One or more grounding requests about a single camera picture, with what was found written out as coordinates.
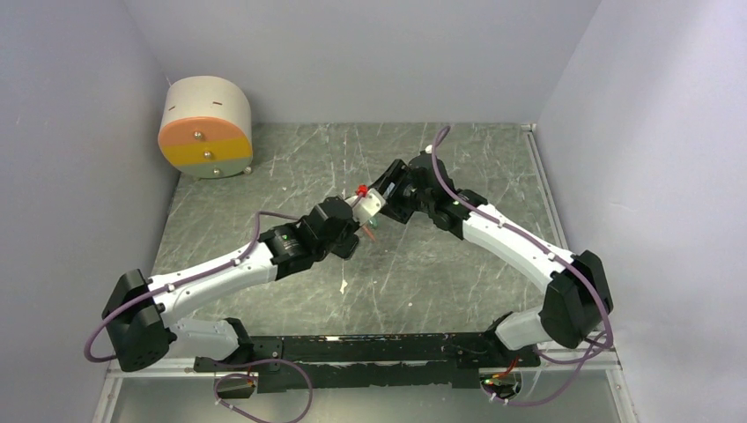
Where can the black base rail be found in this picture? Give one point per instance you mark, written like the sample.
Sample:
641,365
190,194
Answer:
457,359

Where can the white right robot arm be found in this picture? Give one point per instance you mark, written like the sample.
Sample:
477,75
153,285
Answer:
576,295

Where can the round drawer cabinet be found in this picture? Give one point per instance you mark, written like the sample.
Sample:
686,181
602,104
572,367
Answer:
206,128

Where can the orange pen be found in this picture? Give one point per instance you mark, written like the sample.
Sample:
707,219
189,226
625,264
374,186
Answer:
368,233

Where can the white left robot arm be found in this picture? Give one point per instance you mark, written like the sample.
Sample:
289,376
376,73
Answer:
143,316

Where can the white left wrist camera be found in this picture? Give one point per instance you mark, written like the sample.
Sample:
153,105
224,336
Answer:
365,203

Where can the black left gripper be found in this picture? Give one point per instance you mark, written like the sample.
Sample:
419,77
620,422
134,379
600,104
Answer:
352,227

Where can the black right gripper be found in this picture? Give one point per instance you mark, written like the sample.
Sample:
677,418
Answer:
395,174

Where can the aluminium frame rail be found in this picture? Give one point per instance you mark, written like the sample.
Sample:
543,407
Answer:
601,340

